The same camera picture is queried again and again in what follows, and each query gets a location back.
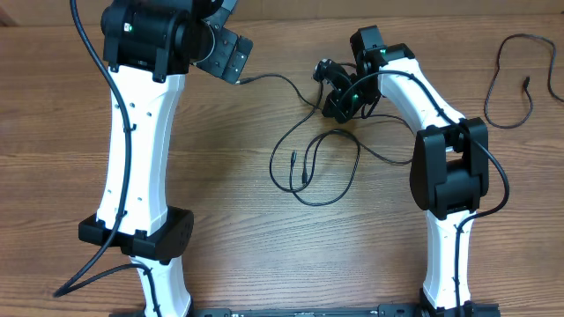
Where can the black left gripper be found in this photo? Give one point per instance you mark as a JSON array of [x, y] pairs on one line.
[[228, 41]]

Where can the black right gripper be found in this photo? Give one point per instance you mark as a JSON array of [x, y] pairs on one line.
[[347, 109]]

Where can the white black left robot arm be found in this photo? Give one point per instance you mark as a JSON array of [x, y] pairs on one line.
[[149, 47]]

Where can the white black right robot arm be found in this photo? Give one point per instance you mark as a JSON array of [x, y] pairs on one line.
[[449, 171]]

